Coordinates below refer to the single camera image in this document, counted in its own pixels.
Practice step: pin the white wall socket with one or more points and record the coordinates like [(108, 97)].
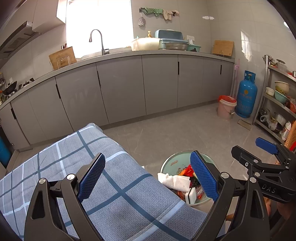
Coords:
[(190, 37)]

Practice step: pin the white plastic basin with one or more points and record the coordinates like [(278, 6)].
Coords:
[(145, 44)]

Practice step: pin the steel gooseneck faucet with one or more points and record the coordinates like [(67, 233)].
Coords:
[(101, 44)]

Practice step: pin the bright window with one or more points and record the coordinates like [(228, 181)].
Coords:
[(99, 18)]

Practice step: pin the person's right hand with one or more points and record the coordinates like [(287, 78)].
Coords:
[(268, 205)]

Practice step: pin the black wok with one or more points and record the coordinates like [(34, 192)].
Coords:
[(10, 89)]

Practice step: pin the green striped towel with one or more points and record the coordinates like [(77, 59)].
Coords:
[(152, 11)]

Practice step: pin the white bowl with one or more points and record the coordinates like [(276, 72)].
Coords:
[(270, 91)]

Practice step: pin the grey kitchen counter cabinets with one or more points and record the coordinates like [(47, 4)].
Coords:
[(127, 85)]

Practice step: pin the blue gas cylinder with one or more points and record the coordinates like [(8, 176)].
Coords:
[(4, 151), (246, 95)]

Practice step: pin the blue dish box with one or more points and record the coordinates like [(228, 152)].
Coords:
[(168, 34)]

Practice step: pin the white plastic bottle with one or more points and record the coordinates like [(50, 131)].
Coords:
[(286, 132)]

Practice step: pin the white wall hooks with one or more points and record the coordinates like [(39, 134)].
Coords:
[(208, 17)]

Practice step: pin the steel shelf rack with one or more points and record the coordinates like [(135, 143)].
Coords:
[(266, 76)]

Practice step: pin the white tissue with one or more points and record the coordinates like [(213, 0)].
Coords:
[(175, 182)]

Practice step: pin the black range hood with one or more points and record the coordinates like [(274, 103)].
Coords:
[(16, 39)]

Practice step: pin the small green plastic basin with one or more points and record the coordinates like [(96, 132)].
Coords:
[(194, 48)]

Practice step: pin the patterned bowl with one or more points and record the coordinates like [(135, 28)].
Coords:
[(282, 87)]

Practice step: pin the grey upper wall cabinet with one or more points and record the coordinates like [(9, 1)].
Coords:
[(46, 16)]

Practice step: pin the red plastic bag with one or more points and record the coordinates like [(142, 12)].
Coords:
[(189, 170)]

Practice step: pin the brown flat board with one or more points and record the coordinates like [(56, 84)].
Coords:
[(244, 124)]

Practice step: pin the blue checked tablecloth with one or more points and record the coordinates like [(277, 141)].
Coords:
[(129, 208)]

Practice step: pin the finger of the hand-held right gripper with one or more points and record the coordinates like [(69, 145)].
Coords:
[(252, 164), (266, 144)]

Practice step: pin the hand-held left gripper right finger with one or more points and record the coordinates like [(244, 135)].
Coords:
[(205, 178)]

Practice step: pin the steel pot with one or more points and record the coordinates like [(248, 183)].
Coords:
[(280, 119)]

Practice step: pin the wooden cutting board on rack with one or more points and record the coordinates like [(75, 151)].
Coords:
[(61, 56)]

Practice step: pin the white foam block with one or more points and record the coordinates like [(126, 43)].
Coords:
[(192, 195)]

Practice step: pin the pink bucket with red bag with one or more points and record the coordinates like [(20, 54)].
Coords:
[(226, 107)]

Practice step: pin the blue tray with metal colander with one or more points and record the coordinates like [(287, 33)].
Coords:
[(175, 45)]

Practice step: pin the grey hanging scrubber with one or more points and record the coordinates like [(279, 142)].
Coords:
[(142, 22)]

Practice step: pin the green enamel basin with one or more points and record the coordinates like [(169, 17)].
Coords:
[(173, 160)]

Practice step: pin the green bowl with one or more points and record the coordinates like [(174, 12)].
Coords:
[(280, 97)]

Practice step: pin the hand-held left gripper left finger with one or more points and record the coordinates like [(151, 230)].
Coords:
[(91, 178)]

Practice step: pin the soap dispenser bottle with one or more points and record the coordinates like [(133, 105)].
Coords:
[(149, 35)]

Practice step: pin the beige gloves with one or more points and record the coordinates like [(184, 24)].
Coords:
[(170, 14)]

